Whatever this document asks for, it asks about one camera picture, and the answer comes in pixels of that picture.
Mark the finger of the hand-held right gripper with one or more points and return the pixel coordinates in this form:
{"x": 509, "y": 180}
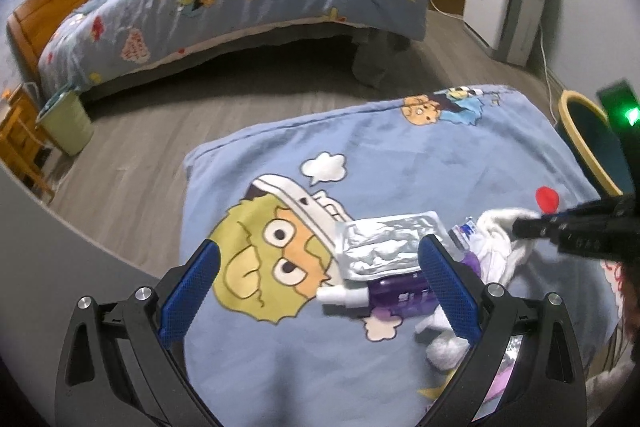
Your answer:
{"x": 575, "y": 242}
{"x": 600, "y": 213}

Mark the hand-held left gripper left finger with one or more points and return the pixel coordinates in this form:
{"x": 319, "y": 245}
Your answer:
{"x": 190, "y": 287}

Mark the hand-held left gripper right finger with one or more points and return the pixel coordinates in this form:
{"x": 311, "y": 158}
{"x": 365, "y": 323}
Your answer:
{"x": 450, "y": 287}

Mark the yellow rimmed teal waste bin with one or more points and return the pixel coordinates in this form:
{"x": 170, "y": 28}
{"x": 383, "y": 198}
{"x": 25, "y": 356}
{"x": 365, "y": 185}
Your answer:
{"x": 590, "y": 142}

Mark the small blue white packet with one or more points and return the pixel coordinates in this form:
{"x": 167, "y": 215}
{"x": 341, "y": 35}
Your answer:
{"x": 465, "y": 234}

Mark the purple tube with white cap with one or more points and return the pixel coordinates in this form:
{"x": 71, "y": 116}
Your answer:
{"x": 395, "y": 297}

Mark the white cloth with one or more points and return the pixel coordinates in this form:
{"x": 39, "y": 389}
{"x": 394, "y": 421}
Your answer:
{"x": 495, "y": 247}

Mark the white tissue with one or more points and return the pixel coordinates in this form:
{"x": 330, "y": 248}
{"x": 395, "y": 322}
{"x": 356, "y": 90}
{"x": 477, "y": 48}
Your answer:
{"x": 445, "y": 349}

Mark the silver foil packet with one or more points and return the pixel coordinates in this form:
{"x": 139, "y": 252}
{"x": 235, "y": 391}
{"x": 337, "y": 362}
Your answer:
{"x": 385, "y": 242}

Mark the person's right forearm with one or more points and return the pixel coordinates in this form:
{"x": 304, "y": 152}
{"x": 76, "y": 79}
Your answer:
{"x": 631, "y": 307}

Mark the cartoon-print blue table cloth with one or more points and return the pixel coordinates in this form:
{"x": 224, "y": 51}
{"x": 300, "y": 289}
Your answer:
{"x": 400, "y": 157}

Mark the light green waste bin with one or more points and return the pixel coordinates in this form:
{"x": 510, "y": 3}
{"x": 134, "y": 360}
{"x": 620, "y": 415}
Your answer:
{"x": 67, "y": 124}

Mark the wooden nightstand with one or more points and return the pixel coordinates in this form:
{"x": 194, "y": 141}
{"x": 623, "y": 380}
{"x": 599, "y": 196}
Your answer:
{"x": 20, "y": 142}

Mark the grey cloth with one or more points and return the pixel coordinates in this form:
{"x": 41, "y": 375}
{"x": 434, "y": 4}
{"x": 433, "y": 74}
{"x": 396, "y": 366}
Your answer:
{"x": 375, "y": 62}

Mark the cartoon printed blue blanket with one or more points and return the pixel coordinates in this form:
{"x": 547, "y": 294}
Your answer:
{"x": 250, "y": 7}

